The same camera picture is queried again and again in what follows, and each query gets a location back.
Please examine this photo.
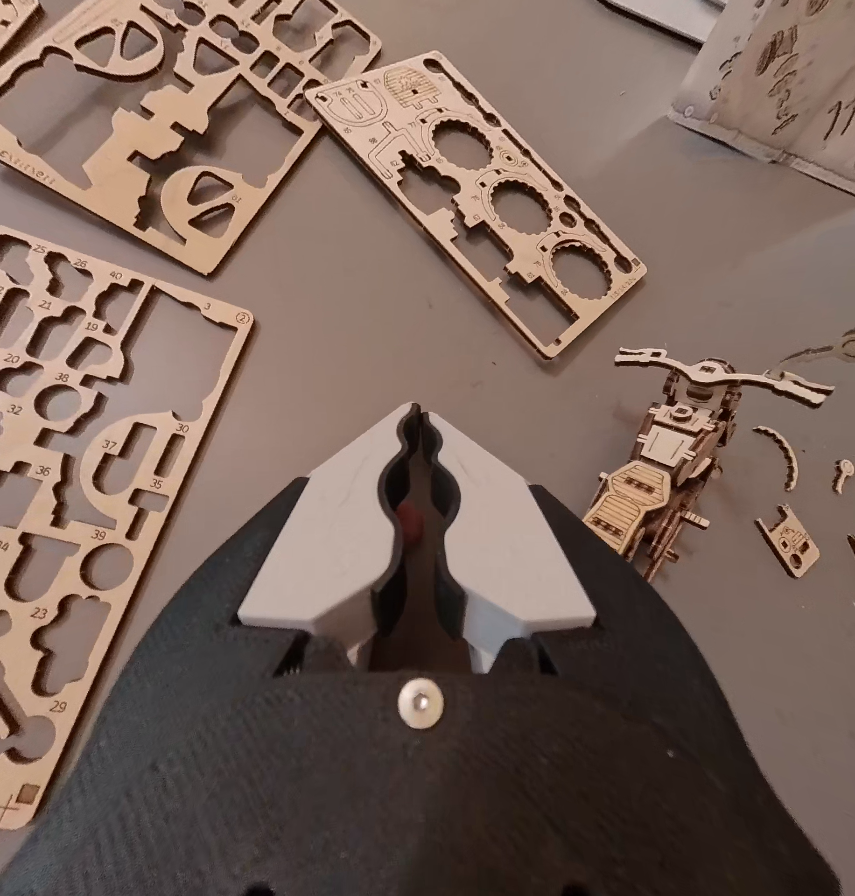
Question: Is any folded instruction booklet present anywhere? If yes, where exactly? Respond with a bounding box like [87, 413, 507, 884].
[669, 0, 855, 203]

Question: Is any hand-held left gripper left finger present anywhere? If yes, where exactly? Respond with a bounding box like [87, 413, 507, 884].
[237, 402, 425, 666]

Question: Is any white monitor stand base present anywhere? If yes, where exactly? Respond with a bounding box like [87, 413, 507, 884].
[599, 0, 724, 44]

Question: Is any curved toothed wooden piece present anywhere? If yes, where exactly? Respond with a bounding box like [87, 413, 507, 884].
[751, 425, 799, 491]

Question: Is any wooden motorcycle model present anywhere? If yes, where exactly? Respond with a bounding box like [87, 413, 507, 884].
[583, 346, 836, 583]

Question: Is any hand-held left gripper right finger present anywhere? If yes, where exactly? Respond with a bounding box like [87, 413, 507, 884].
[424, 412, 598, 674]

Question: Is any wooden sheet with large cutouts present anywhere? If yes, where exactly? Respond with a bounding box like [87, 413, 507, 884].
[0, 0, 384, 277]

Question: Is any numbered punched wooden sheet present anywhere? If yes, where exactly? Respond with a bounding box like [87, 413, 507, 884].
[0, 225, 255, 832]

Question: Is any wooden ring piece with arm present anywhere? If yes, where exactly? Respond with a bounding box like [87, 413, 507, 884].
[779, 329, 855, 366]

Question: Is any wooden sheet with round holes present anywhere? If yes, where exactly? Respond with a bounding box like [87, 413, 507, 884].
[303, 50, 647, 361]

